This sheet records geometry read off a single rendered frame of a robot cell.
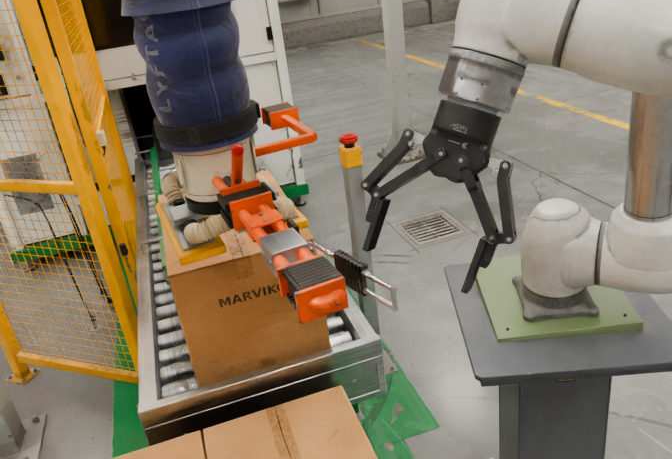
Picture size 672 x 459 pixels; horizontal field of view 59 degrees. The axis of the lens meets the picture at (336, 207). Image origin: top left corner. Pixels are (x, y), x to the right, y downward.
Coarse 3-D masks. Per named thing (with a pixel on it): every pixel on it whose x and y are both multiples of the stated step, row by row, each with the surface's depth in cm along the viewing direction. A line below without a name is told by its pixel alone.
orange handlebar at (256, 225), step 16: (304, 128) 152; (272, 144) 143; (288, 144) 145; (304, 144) 147; (256, 224) 103; (272, 224) 104; (256, 240) 100; (304, 256) 92; (320, 304) 80; (336, 304) 80
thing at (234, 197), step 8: (240, 184) 117; (248, 184) 117; (256, 184) 118; (264, 184) 116; (224, 192) 116; (232, 192) 116; (240, 192) 116; (248, 192) 116; (256, 192) 115; (264, 192) 115; (272, 192) 112; (224, 200) 111; (232, 200) 113; (240, 200) 110; (248, 200) 110; (256, 200) 111; (264, 200) 111; (272, 200) 112; (224, 208) 111; (232, 208) 109; (240, 208) 110; (248, 208) 111; (256, 208) 111; (272, 208) 113; (224, 216) 113; (232, 216) 110; (232, 224) 111; (240, 224) 111
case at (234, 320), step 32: (224, 256) 159; (256, 256) 159; (192, 288) 156; (224, 288) 159; (256, 288) 163; (192, 320) 160; (224, 320) 163; (256, 320) 166; (288, 320) 170; (320, 320) 173; (192, 352) 164; (224, 352) 167; (256, 352) 170; (288, 352) 174
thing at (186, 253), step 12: (156, 204) 150; (168, 204) 147; (180, 204) 141; (168, 216) 141; (168, 228) 136; (180, 228) 134; (180, 240) 128; (216, 240) 127; (180, 252) 124; (192, 252) 123; (204, 252) 123; (216, 252) 124; (180, 264) 123
